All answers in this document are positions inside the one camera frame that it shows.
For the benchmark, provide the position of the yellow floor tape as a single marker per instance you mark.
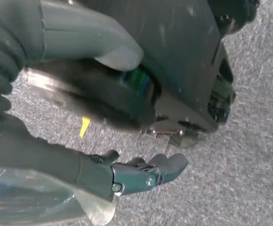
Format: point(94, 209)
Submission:
point(84, 126)

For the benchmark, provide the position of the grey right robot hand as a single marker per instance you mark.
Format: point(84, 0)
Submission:
point(91, 34)

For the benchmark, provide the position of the clear plastic flap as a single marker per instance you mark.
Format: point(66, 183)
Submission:
point(32, 199)

